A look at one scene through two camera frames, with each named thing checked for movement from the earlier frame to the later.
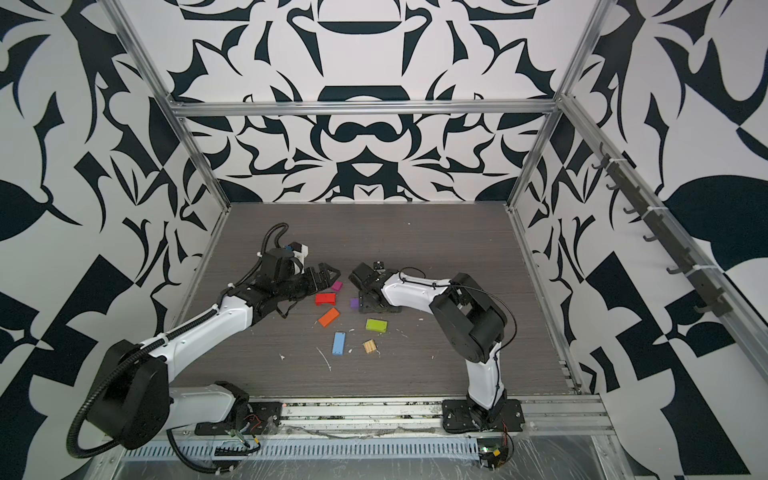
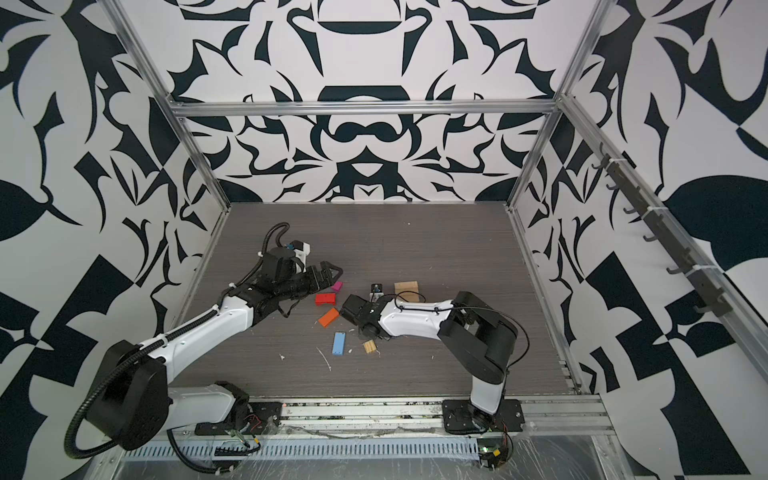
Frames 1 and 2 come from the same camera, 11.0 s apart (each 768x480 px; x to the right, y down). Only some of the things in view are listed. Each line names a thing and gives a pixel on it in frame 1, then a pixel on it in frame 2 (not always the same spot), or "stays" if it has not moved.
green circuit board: (492, 452) stays
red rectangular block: (325, 298) stays
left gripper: (314, 282) stays
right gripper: (365, 306) → (362, 332)
